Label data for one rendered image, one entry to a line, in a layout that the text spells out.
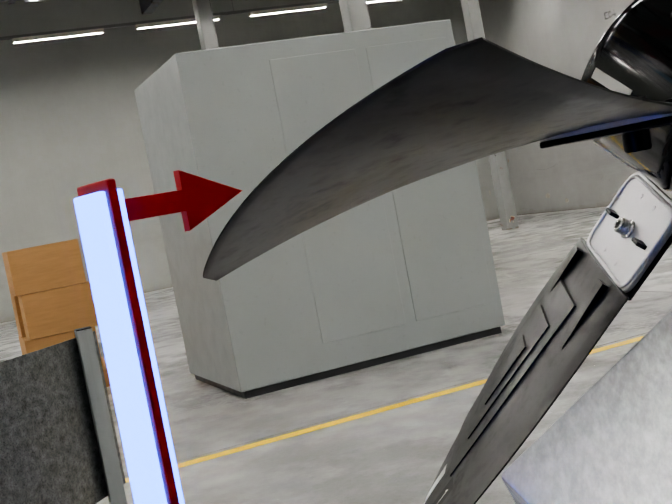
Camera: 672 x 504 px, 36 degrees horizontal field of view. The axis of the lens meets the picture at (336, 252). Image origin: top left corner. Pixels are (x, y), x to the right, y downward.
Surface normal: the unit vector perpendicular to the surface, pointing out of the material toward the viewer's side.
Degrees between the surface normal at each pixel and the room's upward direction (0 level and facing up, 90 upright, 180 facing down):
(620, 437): 55
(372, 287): 90
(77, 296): 90
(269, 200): 159
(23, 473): 90
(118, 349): 90
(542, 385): 48
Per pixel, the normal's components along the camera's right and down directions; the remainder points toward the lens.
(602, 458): -0.30, -0.48
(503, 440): -0.82, -0.55
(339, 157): 0.34, 0.92
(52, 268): 0.39, -0.03
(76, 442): 0.92, -0.15
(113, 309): -0.75, 0.18
